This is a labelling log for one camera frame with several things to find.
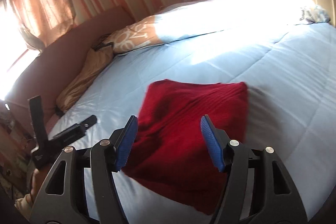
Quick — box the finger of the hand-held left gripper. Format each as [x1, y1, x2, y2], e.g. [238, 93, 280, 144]
[49, 115, 97, 142]
[28, 95, 49, 146]

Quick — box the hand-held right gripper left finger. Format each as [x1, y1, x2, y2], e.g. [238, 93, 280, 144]
[28, 115, 139, 224]

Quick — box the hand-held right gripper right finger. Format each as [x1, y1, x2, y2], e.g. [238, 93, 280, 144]
[200, 114, 309, 224]

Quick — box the red knit sweater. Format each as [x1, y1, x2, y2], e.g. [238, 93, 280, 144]
[122, 79, 250, 216]

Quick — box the person's left hand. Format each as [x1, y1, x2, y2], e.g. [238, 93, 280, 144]
[28, 168, 43, 198]

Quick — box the patterned floor rug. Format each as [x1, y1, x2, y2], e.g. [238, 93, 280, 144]
[0, 106, 37, 203]

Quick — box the tan cloth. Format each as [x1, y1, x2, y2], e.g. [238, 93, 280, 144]
[56, 47, 114, 112]

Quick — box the light blue quilt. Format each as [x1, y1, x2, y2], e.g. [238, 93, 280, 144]
[49, 22, 336, 224]

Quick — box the pink bed headboard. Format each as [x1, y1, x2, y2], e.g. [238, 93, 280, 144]
[5, 5, 134, 135]

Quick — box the dark cloth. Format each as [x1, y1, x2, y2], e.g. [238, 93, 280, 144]
[92, 34, 116, 51]

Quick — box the beige blue patterned pillow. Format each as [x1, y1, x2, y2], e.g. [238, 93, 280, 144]
[101, 0, 331, 56]

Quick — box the pink sheer window curtain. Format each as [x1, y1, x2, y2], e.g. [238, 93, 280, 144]
[4, 0, 76, 50]

